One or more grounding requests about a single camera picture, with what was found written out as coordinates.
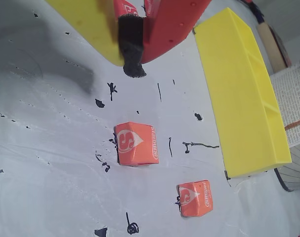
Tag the labelled metal paint can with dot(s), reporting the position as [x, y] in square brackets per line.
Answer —
[293, 103]

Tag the white plastic table cover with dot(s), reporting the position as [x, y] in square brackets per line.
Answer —
[53, 172]

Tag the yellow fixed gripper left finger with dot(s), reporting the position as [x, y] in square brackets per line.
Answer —
[90, 19]

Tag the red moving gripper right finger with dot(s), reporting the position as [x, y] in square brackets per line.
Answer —
[172, 24]

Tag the yellow three-compartment box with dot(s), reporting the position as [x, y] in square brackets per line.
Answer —
[238, 86]

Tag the orange Starburst candy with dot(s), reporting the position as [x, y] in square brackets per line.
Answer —
[137, 145]
[194, 197]

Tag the brown rubber band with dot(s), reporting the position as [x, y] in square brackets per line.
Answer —
[296, 124]

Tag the small wooden cricket bat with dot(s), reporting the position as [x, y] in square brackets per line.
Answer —
[273, 49]

